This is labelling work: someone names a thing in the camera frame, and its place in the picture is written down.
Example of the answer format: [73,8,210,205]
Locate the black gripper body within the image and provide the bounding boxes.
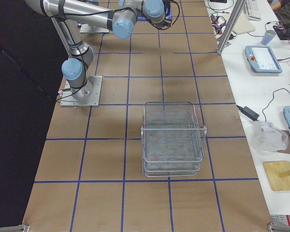
[157,0,172,30]

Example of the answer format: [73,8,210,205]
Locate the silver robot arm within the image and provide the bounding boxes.
[26,0,172,107]

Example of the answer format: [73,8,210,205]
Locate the beige mouse pad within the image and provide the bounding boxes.
[233,17,256,34]

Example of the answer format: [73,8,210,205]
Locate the white keyboard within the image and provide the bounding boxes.
[245,0,261,21]

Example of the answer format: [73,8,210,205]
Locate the blue plastic cup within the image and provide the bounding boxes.
[261,29,276,45]

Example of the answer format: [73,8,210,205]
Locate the black power adapter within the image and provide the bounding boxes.
[237,105,260,121]

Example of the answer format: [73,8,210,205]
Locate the clear plastic bag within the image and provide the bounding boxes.
[251,121,289,154]

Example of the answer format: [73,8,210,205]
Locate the wooden board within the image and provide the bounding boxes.
[262,160,290,191]

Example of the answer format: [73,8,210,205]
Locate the aluminium side post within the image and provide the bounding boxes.
[217,0,246,55]

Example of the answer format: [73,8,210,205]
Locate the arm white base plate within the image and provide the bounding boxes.
[59,75,103,107]

